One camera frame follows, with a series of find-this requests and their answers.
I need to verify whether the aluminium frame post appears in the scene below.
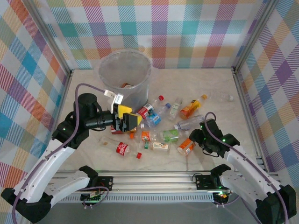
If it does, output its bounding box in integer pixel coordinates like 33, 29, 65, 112
22, 0, 74, 77
232, 0, 281, 72

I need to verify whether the translucent plastic bin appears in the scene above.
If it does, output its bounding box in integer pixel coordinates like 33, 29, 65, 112
98, 49, 152, 110

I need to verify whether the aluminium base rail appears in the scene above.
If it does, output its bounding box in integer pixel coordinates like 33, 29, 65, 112
50, 170, 280, 194

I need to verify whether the crushed bottle orange label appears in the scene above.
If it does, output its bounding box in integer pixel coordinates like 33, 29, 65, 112
129, 130, 157, 142

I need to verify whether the green circuit board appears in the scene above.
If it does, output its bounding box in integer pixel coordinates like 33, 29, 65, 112
80, 192, 103, 203
214, 191, 232, 200

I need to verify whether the orange label juice bottle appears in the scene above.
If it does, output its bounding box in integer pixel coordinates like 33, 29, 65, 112
177, 137, 197, 156

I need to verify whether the clear bottle green-white label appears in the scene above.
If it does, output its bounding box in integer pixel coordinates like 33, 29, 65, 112
168, 97, 184, 120

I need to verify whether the orange juice bottle orange cap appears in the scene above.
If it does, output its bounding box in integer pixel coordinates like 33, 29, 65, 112
179, 94, 208, 119

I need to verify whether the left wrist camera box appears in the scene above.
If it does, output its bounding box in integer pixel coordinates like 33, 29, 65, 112
104, 90, 124, 112

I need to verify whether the slotted grey cable duct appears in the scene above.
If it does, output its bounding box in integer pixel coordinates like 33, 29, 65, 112
37, 195, 214, 203

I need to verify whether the plaid fabric backdrop panel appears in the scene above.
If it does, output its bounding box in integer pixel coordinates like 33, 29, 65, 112
35, 0, 269, 70
238, 0, 299, 194
0, 0, 71, 220

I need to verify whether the aluminium side frame rail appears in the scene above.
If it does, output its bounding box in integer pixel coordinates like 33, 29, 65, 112
50, 70, 74, 131
231, 69, 269, 172

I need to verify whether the clear bottle green label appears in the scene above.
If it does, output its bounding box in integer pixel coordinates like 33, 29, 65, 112
159, 129, 190, 143

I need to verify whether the clear unlabelled bottle white cap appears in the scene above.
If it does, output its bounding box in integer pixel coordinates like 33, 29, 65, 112
206, 91, 234, 103

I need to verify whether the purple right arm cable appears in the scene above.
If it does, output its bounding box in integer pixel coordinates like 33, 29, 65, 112
202, 112, 289, 222

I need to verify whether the right green circuit board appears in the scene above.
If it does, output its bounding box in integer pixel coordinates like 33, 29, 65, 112
214, 191, 232, 200

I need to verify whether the blue cap blue label bottle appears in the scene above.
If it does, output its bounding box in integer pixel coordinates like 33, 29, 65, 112
143, 102, 171, 129

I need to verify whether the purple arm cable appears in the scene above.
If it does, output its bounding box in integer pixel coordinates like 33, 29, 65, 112
11, 83, 106, 221
202, 112, 289, 222

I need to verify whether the red cola label bottle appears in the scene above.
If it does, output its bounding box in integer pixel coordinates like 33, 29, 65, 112
99, 136, 143, 160

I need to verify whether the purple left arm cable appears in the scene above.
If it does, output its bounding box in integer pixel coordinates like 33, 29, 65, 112
11, 83, 106, 221

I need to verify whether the clear bottle white label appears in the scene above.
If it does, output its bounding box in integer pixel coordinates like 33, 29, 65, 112
139, 140, 171, 154

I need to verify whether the red cap red-white label bottle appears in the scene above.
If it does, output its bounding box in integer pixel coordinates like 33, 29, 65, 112
137, 95, 164, 121

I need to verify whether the red gold tea drink carton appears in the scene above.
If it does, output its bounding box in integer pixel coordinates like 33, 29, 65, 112
110, 125, 131, 136

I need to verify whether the clear unlabelled bottle blue cap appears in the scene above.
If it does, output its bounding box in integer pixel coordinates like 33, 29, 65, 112
173, 114, 205, 130

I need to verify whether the left green circuit board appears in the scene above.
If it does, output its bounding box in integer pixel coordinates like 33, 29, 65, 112
80, 192, 103, 203

